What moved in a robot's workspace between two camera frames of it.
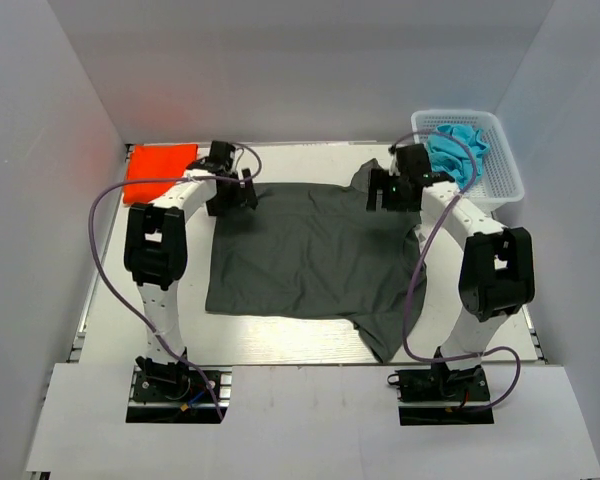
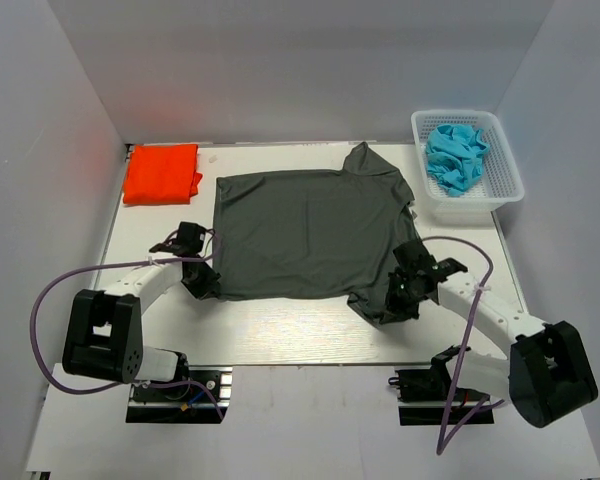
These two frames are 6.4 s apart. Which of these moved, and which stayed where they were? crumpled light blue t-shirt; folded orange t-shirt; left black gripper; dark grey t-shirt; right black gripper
Moved: right black gripper; left black gripper; dark grey t-shirt
Stayed: crumpled light blue t-shirt; folded orange t-shirt
